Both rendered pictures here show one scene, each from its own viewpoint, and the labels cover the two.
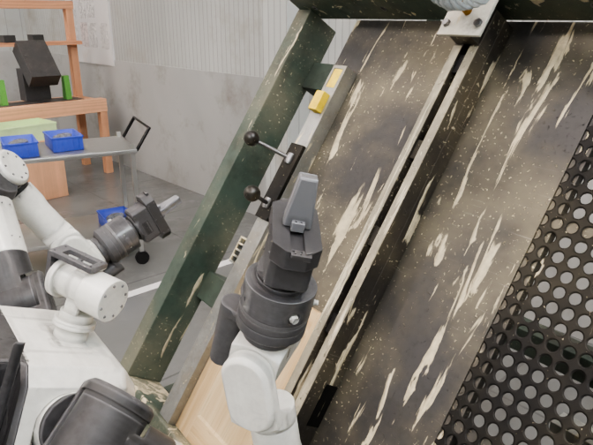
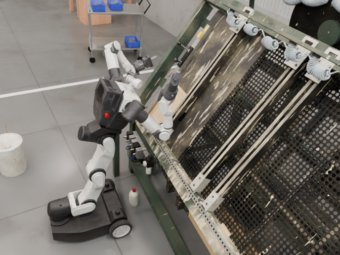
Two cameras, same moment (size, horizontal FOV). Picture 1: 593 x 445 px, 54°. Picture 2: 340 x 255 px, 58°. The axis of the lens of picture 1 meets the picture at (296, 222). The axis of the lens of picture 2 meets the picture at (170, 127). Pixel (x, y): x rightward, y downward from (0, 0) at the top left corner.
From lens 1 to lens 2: 133 cm
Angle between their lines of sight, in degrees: 18
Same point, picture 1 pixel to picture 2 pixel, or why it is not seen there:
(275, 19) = not seen: outside the picture
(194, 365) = (154, 102)
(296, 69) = (198, 19)
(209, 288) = (161, 82)
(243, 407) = (161, 109)
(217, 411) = (158, 114)
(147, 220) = (147, 61)
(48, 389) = (126, 99)
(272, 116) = (188, 33)
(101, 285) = (137, 81)
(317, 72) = (204, 22)
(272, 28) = not seen: outside the picture
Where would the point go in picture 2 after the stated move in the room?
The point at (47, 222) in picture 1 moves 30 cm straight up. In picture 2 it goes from (123, 59) to (123, 23)
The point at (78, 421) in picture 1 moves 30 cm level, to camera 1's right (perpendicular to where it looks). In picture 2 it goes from (132, 106) to (176, 114)
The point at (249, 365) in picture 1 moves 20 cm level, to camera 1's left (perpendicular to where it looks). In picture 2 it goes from (163, 102) to (134, 96)
